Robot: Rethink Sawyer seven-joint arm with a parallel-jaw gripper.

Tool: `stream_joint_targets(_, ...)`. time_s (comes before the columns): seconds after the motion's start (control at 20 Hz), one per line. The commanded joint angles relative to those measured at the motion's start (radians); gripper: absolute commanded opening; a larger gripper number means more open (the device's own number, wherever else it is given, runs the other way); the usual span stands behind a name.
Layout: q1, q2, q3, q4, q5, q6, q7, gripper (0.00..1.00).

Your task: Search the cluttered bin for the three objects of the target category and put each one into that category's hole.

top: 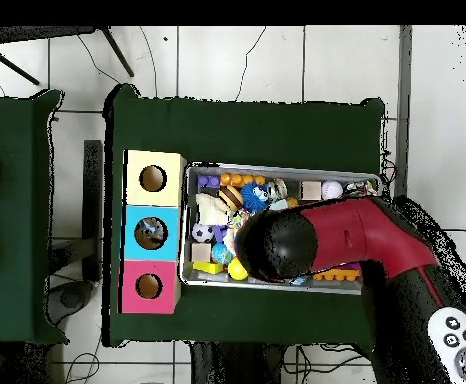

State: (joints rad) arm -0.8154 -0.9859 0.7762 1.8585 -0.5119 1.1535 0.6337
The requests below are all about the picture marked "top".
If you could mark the mint green cloth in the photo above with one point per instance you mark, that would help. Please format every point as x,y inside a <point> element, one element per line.
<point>278,204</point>

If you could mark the clear bottle with blue label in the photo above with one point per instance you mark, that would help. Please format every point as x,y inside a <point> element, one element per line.
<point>150,228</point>

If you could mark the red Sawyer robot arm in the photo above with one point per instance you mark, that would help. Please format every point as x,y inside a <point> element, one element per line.
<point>357,236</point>

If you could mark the shallow metal mesh bin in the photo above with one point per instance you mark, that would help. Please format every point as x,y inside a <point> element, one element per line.
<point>273,170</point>

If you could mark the wooden box with three holes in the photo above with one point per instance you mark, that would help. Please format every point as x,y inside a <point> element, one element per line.
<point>173,196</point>

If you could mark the toy hamburger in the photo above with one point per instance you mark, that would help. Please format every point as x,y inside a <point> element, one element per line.
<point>231,198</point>

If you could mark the blue spiky ball with eyes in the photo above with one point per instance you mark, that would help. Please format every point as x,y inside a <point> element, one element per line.
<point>252,198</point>

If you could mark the cream cloth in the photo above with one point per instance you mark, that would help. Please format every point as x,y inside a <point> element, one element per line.
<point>209,210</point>

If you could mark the small soccer ball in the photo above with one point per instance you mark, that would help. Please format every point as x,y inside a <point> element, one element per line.
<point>202,233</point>

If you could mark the yellow foam ball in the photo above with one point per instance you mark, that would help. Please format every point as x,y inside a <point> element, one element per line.
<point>236,270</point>

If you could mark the black panel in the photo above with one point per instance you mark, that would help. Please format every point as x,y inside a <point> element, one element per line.
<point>93,200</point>

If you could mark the grey stand base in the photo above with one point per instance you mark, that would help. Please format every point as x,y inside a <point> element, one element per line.
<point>71,300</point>

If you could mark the dark green side table cloth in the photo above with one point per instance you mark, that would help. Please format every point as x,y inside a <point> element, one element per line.
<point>13,280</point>

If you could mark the black tripod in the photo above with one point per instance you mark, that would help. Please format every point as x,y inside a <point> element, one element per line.
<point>37,32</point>

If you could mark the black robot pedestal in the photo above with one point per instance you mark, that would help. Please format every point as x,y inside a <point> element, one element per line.
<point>233,366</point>

